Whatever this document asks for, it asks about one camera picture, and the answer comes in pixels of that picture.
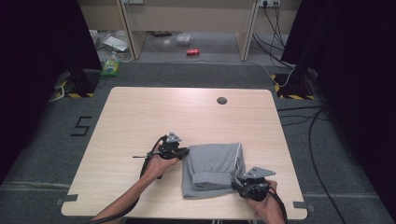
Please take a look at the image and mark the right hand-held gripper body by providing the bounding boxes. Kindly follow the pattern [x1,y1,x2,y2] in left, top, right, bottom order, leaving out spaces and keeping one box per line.
[239,166,276,202]

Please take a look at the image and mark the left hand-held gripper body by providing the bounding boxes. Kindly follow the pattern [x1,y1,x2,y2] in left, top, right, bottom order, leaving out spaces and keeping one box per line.
[152,131,182,161]

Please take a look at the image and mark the grey shorts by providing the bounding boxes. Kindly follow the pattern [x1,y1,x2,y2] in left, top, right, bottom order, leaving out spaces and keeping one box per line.
[181,142,248,200]

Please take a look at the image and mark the person's left hand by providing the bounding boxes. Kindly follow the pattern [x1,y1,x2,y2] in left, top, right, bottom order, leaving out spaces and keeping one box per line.
[141,144,180,181]

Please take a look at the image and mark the person's right hand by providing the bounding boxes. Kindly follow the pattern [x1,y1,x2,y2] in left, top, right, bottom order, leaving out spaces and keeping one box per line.
[247,180,286,224]

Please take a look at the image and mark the grey tape strip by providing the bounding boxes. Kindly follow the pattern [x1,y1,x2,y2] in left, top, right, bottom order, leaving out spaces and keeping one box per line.
[292,201,316,213]
[55,194,79,206]

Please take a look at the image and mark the green packet on floor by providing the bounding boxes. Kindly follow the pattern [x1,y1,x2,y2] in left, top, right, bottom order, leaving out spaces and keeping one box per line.
[99,50,121,77]

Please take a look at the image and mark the black stand base striped tape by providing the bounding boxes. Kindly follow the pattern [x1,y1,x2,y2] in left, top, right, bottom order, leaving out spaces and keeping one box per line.
[270,72,316,101]
[53,68,101,99]

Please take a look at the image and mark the clear plastic container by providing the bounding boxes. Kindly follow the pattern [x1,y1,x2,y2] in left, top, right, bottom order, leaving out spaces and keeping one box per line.
[175,33,193,48]

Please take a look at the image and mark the white paper sheet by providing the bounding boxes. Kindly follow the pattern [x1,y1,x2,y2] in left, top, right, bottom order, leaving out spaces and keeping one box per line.
[102,35,130,52]

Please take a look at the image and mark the black curtain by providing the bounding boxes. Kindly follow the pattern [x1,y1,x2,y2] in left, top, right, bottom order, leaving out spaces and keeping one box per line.
[0,0,104,185]
[280,0,396,216]

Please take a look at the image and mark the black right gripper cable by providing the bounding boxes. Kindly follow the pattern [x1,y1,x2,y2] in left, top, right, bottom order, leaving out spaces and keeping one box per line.
[266,189,290,224]

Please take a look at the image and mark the long black floor cable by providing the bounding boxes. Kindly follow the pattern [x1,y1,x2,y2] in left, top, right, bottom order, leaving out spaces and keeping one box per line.
[307,106,347,224]

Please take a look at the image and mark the black floor cables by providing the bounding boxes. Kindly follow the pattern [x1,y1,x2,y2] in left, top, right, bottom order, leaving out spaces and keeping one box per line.
[276,105,332,127]

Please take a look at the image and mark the white cable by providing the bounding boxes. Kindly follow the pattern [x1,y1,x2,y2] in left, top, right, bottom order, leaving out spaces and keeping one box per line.
[247,60,295,89]

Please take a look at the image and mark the bundle of black cables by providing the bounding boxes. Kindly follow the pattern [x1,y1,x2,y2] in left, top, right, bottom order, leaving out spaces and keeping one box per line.
[251,2,296,70]

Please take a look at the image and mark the white wall socket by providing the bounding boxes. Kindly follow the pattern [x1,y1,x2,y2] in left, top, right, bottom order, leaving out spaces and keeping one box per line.
[258,0,281,8]

